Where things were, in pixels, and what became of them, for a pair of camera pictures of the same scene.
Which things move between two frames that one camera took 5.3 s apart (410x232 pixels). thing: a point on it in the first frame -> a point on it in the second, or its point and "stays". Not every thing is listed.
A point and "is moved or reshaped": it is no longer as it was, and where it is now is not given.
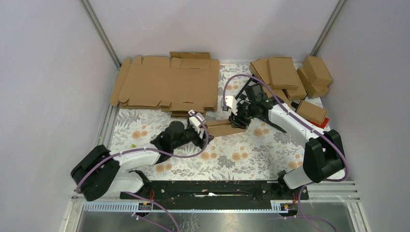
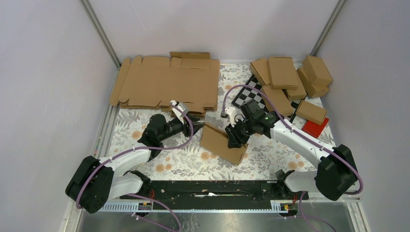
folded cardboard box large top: (283, 73) stays
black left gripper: (201, 142) -> (186, 128)
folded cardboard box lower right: (312, 90) stays
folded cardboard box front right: (311, 112) stays
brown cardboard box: (221, 127) is moved or reshaped
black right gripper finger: (241, 123) -> (237, 136)
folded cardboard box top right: (316, 70) stays
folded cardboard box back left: (259, 67) stays
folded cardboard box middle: (300, 94) stays
